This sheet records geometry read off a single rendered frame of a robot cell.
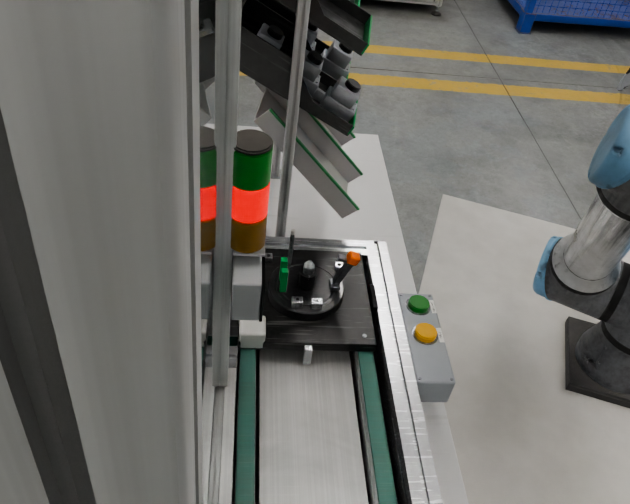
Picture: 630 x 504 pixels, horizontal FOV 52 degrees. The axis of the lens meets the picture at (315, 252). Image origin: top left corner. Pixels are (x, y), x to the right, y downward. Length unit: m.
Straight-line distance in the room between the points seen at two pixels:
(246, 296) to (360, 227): 0.73
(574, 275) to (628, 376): 0.25
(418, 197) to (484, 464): 2.12
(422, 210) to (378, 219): 1.53
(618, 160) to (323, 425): 0.59
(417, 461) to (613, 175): 0.50
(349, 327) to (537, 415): 0.39
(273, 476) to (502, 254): 0.81
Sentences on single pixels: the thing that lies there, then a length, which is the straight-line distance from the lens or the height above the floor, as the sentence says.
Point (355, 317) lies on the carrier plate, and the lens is 1.16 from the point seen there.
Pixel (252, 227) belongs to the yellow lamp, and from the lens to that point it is 0.80.
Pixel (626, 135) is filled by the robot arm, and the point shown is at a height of 1.45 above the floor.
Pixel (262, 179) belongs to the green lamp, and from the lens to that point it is 0.76.
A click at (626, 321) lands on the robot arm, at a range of 1.27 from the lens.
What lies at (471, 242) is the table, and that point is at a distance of 1.57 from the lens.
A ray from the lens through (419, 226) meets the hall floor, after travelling 2.98.
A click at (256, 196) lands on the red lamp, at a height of 1.35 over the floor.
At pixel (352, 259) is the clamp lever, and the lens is 1.12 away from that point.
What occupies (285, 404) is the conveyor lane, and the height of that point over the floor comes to 0.92.
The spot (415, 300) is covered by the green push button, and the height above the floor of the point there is 0.97.
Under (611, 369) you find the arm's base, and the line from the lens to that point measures 1.33.
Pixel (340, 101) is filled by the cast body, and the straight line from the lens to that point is 1.22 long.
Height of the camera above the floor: 1.82
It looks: 42 degrees down
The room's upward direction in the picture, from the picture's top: 9 degrees clockwise
